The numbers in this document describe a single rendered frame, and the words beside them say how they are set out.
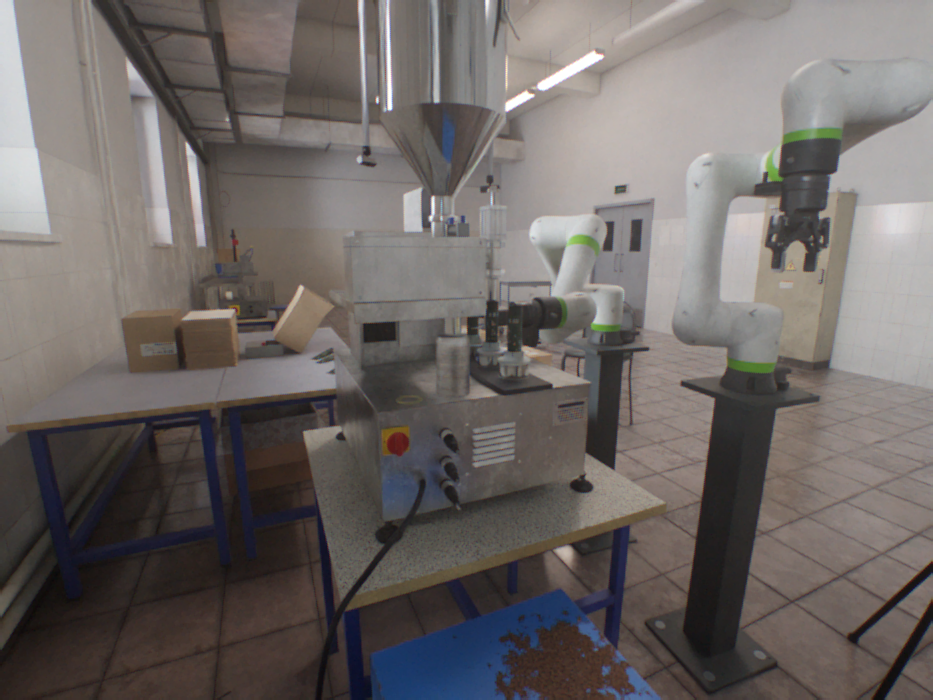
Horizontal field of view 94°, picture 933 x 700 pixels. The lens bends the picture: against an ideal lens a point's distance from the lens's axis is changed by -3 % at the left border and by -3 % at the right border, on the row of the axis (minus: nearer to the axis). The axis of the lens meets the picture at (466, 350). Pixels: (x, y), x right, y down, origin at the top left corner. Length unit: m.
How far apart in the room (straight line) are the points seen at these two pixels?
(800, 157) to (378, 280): 0.78
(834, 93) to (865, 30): 5.97
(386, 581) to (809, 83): 1.13
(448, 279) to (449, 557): 0.52
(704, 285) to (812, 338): 4.94
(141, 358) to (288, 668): 1.56
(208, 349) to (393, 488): 1.74
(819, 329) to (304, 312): 5.40
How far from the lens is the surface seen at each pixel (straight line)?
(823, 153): 1.05
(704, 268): 1.41
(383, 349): 1.19
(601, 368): 2.00
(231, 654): 1.96
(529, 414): 0.99
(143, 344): 2.62
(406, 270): 0.84
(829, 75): 1.06
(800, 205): 1.04
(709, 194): 1.41
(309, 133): 10.27
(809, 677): 2.04
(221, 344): 2.51
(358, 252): 0.82
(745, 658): 1.98
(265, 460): 2.72
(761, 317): 1.46
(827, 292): 6.30
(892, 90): 1.11
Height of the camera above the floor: 1.31
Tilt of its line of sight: 12 degrees down
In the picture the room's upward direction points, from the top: straight up
